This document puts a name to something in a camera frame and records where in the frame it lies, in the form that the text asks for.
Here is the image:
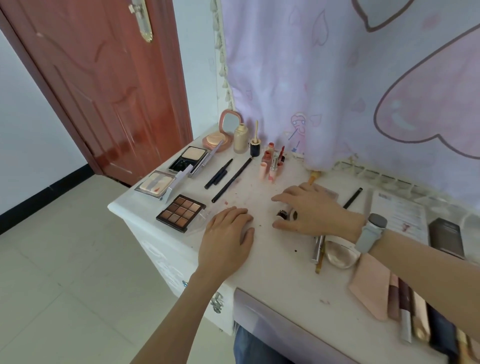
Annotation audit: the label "brown wooden door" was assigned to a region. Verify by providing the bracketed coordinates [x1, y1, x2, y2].
[0, 0, 194, 187]

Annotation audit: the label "lilac cartoon cloth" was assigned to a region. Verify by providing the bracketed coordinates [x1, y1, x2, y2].
[211, 0, 480, 202]

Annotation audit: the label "small red blush palette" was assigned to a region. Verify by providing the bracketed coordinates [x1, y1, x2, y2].
[313, 183, 340, 202]

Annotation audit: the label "brass door handle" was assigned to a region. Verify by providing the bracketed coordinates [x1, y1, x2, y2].
[128, 0, 154, 43]

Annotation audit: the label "beige foundation bottle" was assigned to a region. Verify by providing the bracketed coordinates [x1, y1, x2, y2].
[233, 122, 250, 155]

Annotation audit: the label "black eyeliner pencils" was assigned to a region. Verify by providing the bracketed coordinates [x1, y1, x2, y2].
[204, 158, 234, 190]

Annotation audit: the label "paper instruction sheet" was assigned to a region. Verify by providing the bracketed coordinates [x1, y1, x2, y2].
[369, 190, 430, 247]

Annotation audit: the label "white table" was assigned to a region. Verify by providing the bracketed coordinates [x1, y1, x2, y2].
[107, 125, 480, 364]

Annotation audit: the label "person's right hand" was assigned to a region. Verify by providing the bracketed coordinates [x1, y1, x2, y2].
[270, 182, 367, 244]

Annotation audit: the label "dark grey palette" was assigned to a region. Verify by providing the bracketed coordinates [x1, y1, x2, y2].
[167, 139, 225, 179]

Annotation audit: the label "white oval compact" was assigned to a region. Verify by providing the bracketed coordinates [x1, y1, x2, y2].
[324, 235, 362, 270]

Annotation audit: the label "wooden drawer lilac front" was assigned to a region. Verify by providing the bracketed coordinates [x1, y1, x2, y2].
[232, 287, 361, 364]

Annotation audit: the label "person's left forearm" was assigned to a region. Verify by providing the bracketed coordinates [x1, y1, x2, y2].
[131, 269, 222, 364]

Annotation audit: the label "cream gold tube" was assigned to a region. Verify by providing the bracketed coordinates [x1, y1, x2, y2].
[410, 288, 431, 344]

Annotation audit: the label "person's right forearm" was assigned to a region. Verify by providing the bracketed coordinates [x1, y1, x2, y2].
[369, 230, 480, 338]

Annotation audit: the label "silver square palette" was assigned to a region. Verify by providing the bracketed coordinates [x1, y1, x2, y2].
[134, 164, 194, 203]

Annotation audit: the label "navy lipstick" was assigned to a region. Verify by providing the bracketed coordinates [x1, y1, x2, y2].
[427, 303, 460, 361]

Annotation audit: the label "silver mascara tube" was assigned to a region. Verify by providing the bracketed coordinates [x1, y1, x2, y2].
[310, 234, 325, 264]

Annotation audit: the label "orange brown eyeshadow palette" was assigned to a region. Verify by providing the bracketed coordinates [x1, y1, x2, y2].
[155, 194, 213, 235]

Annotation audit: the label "white smartwatch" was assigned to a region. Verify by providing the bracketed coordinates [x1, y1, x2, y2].
[354, 213, 388, 255]

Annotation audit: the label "black pen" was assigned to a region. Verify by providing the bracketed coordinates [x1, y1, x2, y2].
[343, 187, 364, 210]

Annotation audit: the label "person's left hand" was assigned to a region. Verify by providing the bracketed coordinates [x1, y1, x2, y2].
[196, 206, 256, 280]

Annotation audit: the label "dark foundation box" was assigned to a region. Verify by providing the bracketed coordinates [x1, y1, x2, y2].
[428, 217, 467, 260]

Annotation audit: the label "pink cushion compact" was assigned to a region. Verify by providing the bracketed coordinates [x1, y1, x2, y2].
[202, 108, 245, 154]

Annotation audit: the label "person's blue jeans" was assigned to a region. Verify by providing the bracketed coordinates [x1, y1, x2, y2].
[233, 326, 293, 364]

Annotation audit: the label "black foundation bottle cap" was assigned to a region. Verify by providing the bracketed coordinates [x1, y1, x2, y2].
[250, 119, 262, 158]

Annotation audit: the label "black eyeliner pencil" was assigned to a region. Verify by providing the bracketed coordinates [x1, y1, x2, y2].
[211, 157, 254, 204]

